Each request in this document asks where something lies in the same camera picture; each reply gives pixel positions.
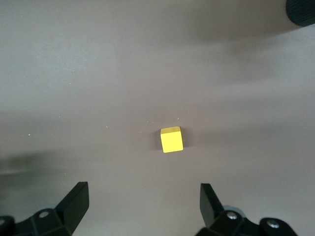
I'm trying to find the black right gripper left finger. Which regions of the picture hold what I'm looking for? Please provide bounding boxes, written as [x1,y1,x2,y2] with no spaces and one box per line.
[0,181,90,236]

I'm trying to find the yellow cube block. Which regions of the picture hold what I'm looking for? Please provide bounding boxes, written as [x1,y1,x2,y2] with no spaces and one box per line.
[159,126,185,154]

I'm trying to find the black padded cylinder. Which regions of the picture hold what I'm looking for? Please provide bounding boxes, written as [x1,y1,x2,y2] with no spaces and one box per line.
[285,0,315,28]

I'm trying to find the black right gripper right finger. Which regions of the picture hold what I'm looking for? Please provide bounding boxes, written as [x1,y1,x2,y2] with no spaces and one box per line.
[195,183,299,236]

